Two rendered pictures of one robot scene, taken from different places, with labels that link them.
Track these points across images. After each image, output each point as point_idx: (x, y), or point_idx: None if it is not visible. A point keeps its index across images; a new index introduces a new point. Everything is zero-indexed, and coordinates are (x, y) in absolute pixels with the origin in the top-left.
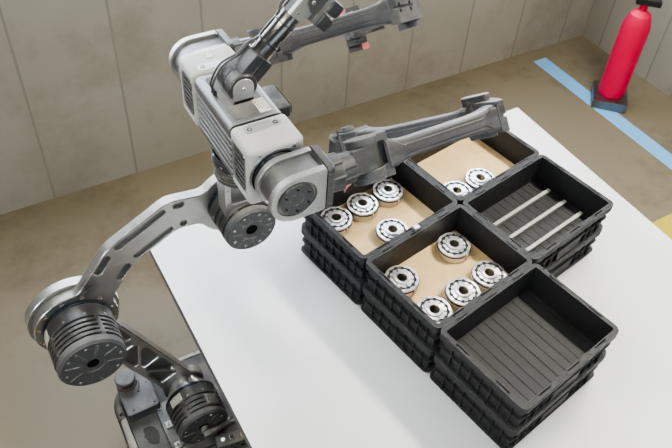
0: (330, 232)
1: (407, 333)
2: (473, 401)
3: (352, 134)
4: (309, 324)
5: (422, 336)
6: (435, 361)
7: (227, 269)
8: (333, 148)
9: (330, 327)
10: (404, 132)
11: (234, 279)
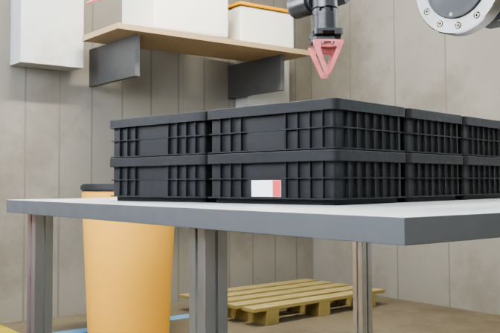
0: (373, 107)
1: (449, 159)
2: (488, 170)
3: None
4: (458, 204)
5: (452, 150)
6: (467, 162)
7: (416, 209)
8: None
9: (450, 203)
10: None
11: (431, 208)
